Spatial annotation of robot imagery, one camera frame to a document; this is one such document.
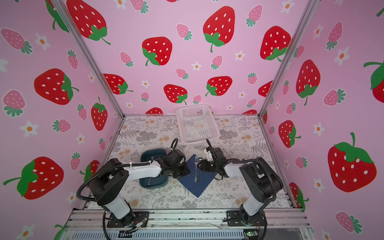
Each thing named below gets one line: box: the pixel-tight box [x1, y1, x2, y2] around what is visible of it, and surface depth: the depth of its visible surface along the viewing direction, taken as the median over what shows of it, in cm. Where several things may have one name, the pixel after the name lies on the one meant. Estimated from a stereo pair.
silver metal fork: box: [194, 156, 199, 183], surface depth 94 cm
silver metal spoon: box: [197, 168, 200, 183], surface depth 92 cm
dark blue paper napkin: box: [177, 154, 218, 198], surface depth 88 cm
